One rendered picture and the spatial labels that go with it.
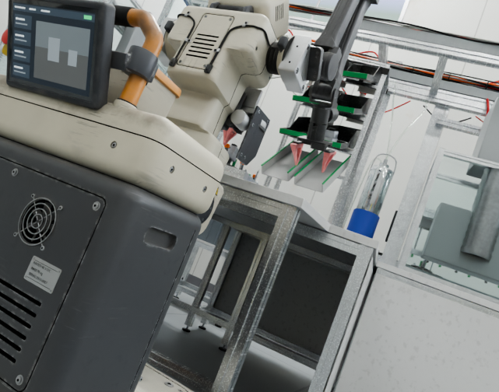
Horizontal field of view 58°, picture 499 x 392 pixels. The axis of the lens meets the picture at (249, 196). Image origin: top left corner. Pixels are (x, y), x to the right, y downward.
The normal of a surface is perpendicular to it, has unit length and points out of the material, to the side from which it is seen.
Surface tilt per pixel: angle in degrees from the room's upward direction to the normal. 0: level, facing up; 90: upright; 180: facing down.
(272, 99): 90
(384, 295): 90
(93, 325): 90
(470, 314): 90
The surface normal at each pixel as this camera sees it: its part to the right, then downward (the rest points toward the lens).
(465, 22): -0.37, -0.26
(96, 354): 0.85, 0.28
